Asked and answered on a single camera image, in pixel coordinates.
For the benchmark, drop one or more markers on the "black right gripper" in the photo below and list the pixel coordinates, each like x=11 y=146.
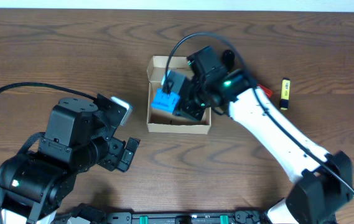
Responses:
x=189 y=109

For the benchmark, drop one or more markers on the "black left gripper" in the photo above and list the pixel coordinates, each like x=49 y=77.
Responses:
x=114 y=152

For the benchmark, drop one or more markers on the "blue plastic holder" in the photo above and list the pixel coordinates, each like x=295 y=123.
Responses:
x=166 y=102

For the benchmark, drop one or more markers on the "black correction tape dispenser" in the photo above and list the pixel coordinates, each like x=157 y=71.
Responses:
x=228 y=59

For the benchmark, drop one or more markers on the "red stapler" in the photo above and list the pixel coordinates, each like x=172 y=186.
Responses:
x=266 y=91

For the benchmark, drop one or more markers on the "yellow highlighter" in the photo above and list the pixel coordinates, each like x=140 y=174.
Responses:
x=285 y=93

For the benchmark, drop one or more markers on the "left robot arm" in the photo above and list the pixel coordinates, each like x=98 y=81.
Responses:
x=79 y=135

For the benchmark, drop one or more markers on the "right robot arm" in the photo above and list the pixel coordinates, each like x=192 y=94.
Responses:
x=322 y=182

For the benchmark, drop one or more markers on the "open cardboard box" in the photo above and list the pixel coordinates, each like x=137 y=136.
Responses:
x=163 y=111

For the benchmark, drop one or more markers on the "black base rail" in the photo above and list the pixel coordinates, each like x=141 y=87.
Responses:
x=87 y=214

